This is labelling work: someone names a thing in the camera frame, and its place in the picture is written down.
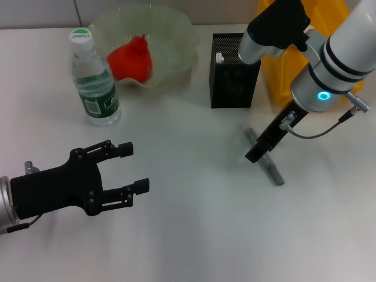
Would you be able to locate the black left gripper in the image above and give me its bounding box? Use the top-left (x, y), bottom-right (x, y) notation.
top-left (10, 140), bottom-right (151, 221)

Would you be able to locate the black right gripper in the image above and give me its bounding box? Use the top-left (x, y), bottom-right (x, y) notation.
top-left (244, 99), bottom-right (310, 164)

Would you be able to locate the grey glitter marker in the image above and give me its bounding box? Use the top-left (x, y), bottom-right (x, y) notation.
top-left (243, 126), bottom-right (285, 187)

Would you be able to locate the clear green-label water bottle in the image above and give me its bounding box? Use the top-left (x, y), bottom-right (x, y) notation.
top-left (68, 28), bottom-right (122, 127)

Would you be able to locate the red-orange plush orange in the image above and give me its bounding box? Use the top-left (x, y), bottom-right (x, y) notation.
top-left (106, 34), bottom-right (153, 82)

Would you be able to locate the black mesh pen holder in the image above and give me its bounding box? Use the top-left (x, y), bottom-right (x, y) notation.
top-left (209, 32), bottom-right (261, 109)

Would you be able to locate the translucent green fruit bowl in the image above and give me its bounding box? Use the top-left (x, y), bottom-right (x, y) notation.
top-left (88, 2), bottom-right (202, 89)

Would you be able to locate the yellow plastic bin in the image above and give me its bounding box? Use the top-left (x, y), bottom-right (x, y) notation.
top-left (257, 0), bottom-right (365, 106)

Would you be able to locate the right gripper cable with connector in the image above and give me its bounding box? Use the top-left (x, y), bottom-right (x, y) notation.
top-left (278, 90), bottom-right (370, 139)

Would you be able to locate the gripper cable with connector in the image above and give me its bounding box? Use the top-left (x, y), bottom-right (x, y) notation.
top-left (0, 160), bottom-right (46, 235)
top-left (278, 90), bottom-right (370, 139)

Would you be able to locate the left gripper cable with connector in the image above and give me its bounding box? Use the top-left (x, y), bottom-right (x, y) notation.
top-left (0, 160), bottom-right (46, 235)

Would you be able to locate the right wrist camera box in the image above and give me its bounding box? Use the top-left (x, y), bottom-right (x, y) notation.
top-left (237, 0), bottom-right (313, 65)

